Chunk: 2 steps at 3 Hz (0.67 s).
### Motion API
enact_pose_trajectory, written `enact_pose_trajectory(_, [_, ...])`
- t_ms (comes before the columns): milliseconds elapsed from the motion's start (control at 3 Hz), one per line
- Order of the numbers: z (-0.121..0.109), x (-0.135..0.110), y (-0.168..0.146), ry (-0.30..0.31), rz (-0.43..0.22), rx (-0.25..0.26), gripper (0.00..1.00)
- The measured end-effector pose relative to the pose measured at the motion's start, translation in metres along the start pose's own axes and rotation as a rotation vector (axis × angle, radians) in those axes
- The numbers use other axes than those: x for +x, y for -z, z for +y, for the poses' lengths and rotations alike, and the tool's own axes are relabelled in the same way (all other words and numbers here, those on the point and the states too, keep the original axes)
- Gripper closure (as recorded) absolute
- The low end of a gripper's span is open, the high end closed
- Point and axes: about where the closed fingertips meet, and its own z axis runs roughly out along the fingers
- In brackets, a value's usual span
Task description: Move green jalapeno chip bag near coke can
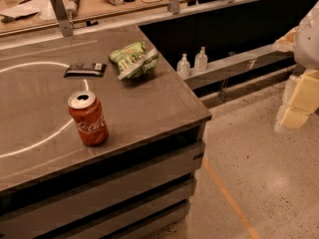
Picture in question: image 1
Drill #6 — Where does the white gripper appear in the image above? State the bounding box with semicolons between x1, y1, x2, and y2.
272;27;319;133

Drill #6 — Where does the green jalapeno chip bag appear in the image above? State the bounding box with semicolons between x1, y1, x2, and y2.
108;41;159;80

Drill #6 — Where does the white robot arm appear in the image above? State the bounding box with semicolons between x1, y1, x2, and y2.
272;1;319;132

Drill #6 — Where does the red coke can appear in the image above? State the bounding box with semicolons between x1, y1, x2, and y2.
68;91;109;146

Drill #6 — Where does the right clear sanitizer bottle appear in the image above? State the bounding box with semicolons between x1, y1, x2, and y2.
194;47;208;72

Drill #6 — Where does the clear sanitizer bottle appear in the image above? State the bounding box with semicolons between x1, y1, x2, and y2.
176;54;190;79
194;47;208;72

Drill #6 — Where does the left clear sanitizer bottle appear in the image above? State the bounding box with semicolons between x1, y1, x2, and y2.
176;54;190;79

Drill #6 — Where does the grey drawer cabinet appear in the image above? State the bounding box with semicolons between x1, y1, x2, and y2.
0;120;205;239

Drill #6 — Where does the black snack bar wrapper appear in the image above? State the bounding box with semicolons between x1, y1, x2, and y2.
64;63;107;78

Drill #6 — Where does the white papers stack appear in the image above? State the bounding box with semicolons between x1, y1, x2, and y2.
0;0;56;23

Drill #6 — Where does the left metal bracket post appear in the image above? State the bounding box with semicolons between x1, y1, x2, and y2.
50;0;73;37

